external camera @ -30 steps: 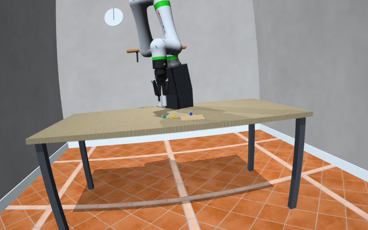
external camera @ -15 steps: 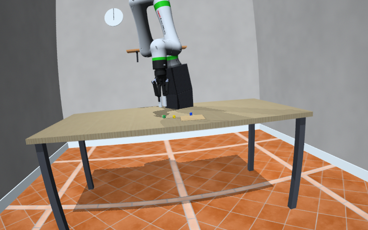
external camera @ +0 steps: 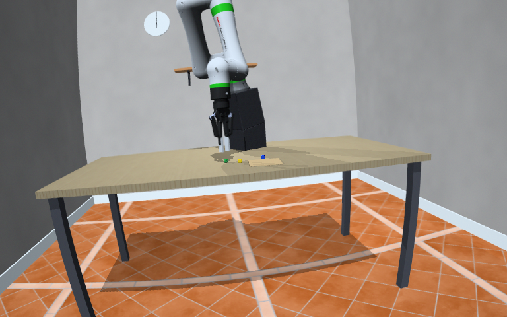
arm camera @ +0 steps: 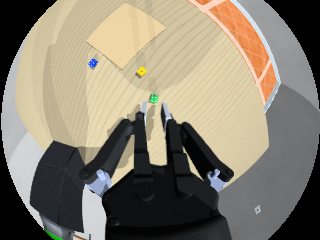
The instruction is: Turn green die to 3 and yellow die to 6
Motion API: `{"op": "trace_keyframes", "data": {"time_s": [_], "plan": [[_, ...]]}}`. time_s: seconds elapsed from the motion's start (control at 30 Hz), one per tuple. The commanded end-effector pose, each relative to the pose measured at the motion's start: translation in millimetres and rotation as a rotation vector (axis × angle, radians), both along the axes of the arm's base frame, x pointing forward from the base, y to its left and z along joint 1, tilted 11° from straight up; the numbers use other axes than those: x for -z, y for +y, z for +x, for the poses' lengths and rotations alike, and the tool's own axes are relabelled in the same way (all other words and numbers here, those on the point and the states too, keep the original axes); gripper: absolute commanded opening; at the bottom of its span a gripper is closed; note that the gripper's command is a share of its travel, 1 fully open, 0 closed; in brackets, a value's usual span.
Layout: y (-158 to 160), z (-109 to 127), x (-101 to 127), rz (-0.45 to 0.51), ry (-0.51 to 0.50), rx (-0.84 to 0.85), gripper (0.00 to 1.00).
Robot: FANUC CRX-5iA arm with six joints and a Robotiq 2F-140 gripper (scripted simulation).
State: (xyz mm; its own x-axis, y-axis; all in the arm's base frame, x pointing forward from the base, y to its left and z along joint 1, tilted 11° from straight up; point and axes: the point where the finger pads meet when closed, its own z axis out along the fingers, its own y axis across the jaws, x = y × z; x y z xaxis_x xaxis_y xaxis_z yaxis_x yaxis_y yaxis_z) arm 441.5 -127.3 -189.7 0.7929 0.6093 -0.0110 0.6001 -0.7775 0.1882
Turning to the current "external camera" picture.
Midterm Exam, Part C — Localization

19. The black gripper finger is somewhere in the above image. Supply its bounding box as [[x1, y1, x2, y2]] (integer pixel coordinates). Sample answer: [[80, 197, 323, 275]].
[[223, 112, 234, 151], [209, 113, 224, 152]]

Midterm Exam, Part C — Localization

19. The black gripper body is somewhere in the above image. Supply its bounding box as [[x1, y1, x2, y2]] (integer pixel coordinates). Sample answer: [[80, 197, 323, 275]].
[[213, 100, 230, 121]]

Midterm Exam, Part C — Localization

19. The beige square mat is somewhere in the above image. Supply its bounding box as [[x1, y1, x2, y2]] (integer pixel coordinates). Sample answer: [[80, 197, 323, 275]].
[[248, 158, 283, 167]]

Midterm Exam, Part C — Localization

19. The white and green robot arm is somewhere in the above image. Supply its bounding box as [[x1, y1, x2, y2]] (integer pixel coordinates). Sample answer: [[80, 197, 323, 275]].
[[176, 0, 250, 101]]

